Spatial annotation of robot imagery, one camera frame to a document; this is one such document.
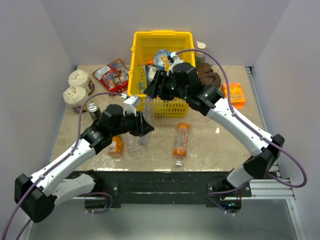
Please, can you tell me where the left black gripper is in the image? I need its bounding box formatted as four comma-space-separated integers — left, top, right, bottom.
111, 108, 154, 137

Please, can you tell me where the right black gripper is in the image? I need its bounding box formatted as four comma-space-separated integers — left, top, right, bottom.
143, 69, 190, 101

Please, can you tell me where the crushed clear plastic bottle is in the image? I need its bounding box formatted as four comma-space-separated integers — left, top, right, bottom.
137, 96, 154, 146

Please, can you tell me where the orange label tea bottle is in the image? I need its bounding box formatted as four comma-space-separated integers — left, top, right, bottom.
173, 123, 191, 159

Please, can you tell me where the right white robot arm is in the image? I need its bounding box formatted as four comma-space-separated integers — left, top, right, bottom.
144, 62, 285, 197

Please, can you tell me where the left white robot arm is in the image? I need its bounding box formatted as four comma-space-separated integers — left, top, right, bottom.
14, 104, 155, 223

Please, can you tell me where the clear empty water bottle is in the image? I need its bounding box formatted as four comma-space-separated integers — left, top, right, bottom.
126, 133, 143, 158

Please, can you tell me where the small orange juice bottle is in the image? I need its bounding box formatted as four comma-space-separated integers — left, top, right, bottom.
108, 135, 123, 158

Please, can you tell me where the green soap dispenser bottle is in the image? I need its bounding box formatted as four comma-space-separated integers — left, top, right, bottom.
195, 40, 207, 65

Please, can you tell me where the yellow Lays chips bag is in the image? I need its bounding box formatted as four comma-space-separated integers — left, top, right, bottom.
160, 55, 171, 72

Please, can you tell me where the blue plastic bag in basket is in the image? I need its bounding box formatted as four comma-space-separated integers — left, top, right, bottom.
153, 49, 171, 70

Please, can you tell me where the blue RIO box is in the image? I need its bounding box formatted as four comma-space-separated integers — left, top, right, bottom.
137, 64, 152, 94

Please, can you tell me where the yellow plastic basket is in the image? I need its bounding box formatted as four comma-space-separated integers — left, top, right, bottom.
127, 30, 194, 118

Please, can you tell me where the red snack bag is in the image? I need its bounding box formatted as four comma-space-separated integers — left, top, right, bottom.
91, 59, 130, 94

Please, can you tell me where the black drink can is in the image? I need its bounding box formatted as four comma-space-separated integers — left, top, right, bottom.
87, 102, 102, 121

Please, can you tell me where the front toilet paper roll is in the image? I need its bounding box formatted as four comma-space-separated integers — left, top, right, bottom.
62, 86, 89, 114

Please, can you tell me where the toilet paper roll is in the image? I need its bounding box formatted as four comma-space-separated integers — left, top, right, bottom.
62, 86, 89, 114
68, 69, 95, 95

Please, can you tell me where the orange snack box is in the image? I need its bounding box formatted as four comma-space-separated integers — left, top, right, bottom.
229, 82, 246, 109

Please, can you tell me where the rear toilet paper roll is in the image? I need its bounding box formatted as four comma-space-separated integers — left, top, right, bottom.
68, 69, 95, 95

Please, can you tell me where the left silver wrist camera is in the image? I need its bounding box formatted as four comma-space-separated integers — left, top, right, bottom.
123, 95, 141, 115

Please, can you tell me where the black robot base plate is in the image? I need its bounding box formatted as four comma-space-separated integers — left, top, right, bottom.
56, 169, 252, 210

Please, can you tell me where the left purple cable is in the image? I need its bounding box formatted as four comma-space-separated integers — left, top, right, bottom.
0, 91, 128, 240

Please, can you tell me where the purple cable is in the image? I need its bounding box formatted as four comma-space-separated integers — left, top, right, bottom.
0, 91, 128, 240
172, 48, 308, 188

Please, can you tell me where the aluminium frame rail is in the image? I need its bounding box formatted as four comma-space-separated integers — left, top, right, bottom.
244, 65, 307, 240

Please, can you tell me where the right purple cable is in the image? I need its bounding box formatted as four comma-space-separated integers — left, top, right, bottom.
172, 48, 308, 188

